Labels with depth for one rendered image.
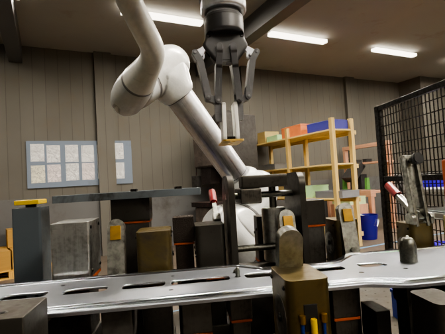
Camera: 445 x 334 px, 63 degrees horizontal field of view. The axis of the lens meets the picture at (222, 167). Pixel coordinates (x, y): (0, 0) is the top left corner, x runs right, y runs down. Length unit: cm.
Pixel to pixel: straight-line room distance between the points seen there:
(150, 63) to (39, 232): 52
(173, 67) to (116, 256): 67
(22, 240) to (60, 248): 24
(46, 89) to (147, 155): 207
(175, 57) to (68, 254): 72
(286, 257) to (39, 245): 68
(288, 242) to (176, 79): 81
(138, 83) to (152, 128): 617
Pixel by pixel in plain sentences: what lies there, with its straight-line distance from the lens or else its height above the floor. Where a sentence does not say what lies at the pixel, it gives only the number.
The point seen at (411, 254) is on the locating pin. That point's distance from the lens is 80.
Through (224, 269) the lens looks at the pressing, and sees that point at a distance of 76.
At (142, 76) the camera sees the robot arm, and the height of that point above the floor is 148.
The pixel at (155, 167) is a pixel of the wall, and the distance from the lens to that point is 715.
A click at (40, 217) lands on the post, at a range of 104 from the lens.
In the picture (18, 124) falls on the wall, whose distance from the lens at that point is 699.
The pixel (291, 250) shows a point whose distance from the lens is 55.
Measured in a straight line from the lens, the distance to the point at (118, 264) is 82.
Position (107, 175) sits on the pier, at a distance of 687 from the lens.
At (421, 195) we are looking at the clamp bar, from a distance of 100.
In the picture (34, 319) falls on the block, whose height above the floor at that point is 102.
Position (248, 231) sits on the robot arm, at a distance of 133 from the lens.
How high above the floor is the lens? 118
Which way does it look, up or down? 2 degrees up
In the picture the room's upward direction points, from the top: 3 degrees counter-clockwise
